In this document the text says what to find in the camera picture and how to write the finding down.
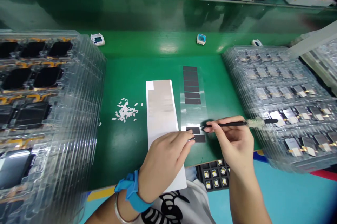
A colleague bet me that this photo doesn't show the person's right hand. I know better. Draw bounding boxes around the person's right hand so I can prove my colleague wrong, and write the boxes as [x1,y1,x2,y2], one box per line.
[204,115,255,180]

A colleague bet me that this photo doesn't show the person's left hand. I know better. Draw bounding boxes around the person's left hand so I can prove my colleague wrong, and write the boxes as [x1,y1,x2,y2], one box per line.
[138,130,196,203]

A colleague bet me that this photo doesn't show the black tweezers with taped handle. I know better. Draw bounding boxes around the black tweezers with taped handle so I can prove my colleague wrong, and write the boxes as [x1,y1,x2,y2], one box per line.
[202,119,279,131]

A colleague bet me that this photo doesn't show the black tray of small components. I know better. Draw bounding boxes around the black tray of small components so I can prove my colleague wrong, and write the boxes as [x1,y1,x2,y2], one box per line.
[196,158,231,192]

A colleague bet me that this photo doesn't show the person's body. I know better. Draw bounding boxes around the person's body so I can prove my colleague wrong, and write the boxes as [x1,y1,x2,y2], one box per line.
[141,166,219,224]

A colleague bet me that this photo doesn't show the long white paper strip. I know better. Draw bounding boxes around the long white paper strip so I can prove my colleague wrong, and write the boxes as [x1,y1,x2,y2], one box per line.
[146,79,188,193]

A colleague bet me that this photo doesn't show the clear backing film strip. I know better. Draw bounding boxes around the clear backing film strip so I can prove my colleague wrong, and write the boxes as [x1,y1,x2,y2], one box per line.
[179,66,209,144]

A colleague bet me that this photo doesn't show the pile of small white tabs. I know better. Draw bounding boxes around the pile of small white tabs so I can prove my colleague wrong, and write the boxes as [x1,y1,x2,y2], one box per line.
[111,98,144,124]

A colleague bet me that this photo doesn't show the stack of trays with grey parts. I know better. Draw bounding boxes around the stack of trays with grey parts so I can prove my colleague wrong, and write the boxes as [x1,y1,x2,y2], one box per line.
[221,45,337,175]

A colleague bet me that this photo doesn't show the row of black rectangular stickers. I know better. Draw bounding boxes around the row of black rectangular stickers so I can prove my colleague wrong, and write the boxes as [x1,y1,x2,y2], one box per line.
[183,66,206,143]

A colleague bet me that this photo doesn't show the tilted stack of clear trays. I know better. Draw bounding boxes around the tilted stack of clear trays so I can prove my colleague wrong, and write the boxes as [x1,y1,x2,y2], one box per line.
[288,20,337,101]

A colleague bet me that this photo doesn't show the stack of trays with black screens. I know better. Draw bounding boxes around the stack of trays with black screens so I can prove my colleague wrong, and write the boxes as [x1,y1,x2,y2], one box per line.
[0,29,108,224]

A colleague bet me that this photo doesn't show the white watch case dark screen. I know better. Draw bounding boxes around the white watch case dark screen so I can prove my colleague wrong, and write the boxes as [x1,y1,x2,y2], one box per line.
[90,33,106,47]

